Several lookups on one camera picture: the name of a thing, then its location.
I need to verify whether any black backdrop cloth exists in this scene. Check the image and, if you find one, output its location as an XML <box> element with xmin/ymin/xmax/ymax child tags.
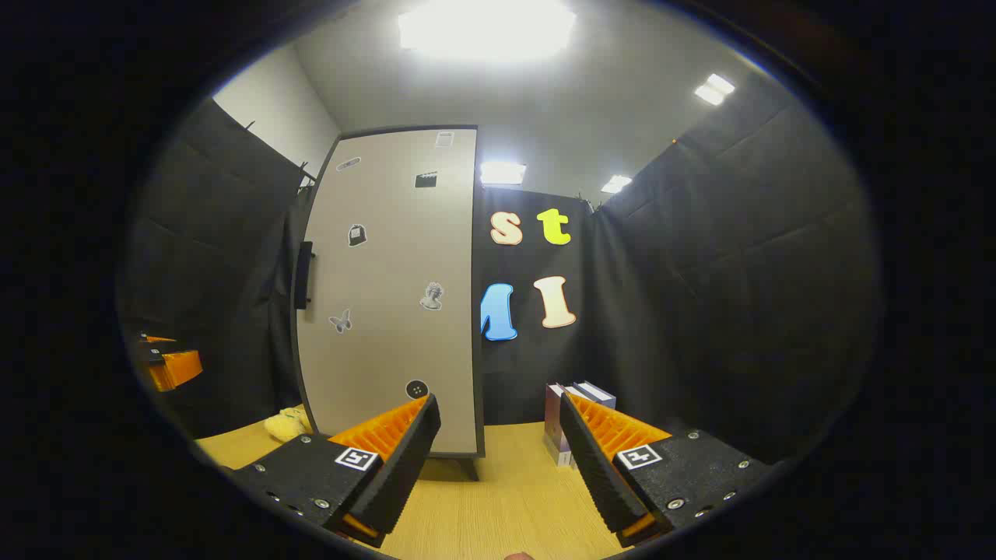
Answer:
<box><xmin>117</xmin><ymin>74</ymin><xmax>884</xmax><ymax>467</ymax></box>

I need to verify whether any grey cabinet door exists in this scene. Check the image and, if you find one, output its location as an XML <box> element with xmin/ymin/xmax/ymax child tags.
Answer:
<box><xmin>297</xmin><ymin>128</ymin><xmax>478</xmax><ymax>456</ymax></box>

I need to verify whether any yellow plush toy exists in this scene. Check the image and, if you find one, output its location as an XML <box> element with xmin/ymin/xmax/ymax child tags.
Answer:
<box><xmin>265</xmin><ymin>404</ymin><xmax>314</xmax><ymax>443</ymax></box>

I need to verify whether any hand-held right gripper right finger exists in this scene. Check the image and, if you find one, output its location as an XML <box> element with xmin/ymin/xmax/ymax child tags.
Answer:
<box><xmin>559</xmin><ymin>391</ymin><xmax>773</xmax><ymax>548</ymax></box>

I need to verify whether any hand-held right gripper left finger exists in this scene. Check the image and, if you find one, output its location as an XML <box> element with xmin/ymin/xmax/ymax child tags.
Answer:
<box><xmin>232</xmin><ymin>394</ymin><xmax>443</xmax><ymax>549</ymax></box>

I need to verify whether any black cabinet door handle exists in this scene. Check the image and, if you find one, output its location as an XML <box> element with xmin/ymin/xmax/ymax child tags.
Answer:
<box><xmin>294</xmin><ymin>241</ymin><xmax>314</xmax><ymax>310</ymax></box>

